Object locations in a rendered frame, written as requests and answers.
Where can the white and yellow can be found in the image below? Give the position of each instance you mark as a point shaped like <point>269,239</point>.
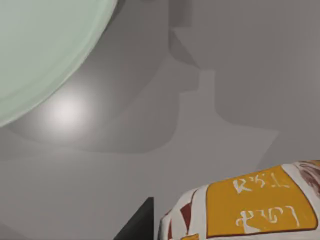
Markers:
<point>250,207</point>

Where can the pale green plate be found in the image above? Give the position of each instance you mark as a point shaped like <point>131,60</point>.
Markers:
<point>42,50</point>

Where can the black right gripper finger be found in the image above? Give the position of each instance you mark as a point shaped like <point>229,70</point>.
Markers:
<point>141,223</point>

